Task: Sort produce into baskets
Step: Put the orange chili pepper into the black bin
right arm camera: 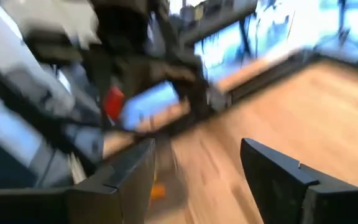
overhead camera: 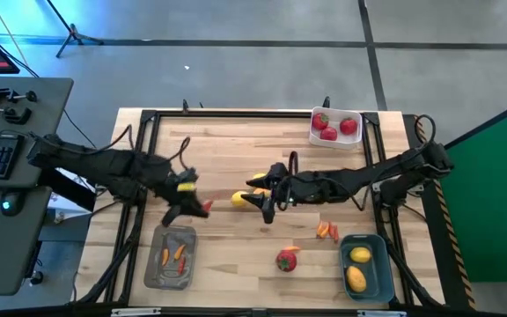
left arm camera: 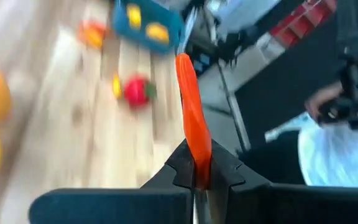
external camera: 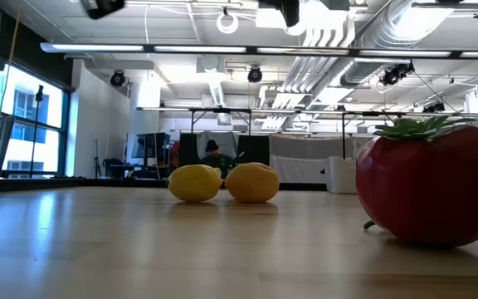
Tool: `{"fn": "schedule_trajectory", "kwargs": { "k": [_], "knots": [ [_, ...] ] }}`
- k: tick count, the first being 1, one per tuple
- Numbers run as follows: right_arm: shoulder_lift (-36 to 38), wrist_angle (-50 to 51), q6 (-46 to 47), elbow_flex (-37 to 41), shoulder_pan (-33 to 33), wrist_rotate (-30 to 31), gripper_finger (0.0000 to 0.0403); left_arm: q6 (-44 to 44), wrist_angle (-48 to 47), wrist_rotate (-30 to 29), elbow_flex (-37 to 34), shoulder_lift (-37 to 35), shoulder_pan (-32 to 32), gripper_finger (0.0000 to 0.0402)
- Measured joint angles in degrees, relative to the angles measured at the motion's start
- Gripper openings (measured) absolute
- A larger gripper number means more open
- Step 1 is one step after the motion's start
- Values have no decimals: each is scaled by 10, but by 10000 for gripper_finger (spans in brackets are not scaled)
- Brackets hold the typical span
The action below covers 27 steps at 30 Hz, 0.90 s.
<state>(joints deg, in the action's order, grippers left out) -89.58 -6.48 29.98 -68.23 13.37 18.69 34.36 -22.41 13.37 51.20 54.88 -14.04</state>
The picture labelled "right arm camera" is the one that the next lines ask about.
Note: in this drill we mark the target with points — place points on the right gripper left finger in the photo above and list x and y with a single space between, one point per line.
104 205

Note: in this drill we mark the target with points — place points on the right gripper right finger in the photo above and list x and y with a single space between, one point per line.
291 199

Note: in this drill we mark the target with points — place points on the small orange chili pepper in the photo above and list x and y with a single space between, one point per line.
158 191

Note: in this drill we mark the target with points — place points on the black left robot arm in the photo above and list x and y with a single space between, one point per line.
141 46

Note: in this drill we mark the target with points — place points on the red object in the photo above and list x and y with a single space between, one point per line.
113 102

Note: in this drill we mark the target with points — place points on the large window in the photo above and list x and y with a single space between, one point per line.
228 49

